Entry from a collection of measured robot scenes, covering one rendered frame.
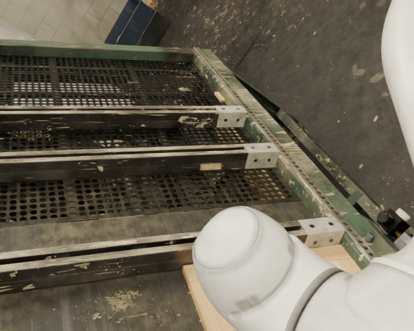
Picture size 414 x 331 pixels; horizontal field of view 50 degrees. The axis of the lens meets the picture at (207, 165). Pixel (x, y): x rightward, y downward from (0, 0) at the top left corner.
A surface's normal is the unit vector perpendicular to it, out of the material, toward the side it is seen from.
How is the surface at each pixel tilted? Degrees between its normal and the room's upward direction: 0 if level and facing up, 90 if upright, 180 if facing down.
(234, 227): 30
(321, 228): 59
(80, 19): 90
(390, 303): 21
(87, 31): 90
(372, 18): 0
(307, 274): 45
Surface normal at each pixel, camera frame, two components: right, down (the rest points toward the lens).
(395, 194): -0.72, -0.38
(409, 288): -0.45, -0.59
